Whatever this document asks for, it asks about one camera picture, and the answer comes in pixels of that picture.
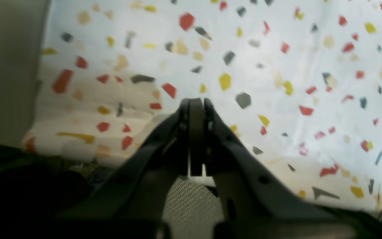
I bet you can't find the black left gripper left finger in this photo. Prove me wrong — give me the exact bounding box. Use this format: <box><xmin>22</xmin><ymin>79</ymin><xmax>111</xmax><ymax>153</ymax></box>
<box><xmin>24</xmin><ymin>98</ymin><xmax>204</xmax><ymax>239</ymax></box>

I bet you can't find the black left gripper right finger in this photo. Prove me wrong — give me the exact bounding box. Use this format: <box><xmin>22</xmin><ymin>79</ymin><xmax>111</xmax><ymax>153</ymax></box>
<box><xmin>204</xmin><ymin>98</ymin><xmax>382</xmax><ymax>239</ymax></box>

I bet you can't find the terrazzo pattern tablecloth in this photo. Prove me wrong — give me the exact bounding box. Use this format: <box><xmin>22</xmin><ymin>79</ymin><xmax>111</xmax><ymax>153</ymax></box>
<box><xmin>22</xmin><ymin>0</ymin><xmax>382</xmax><ymax>211</ymax></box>

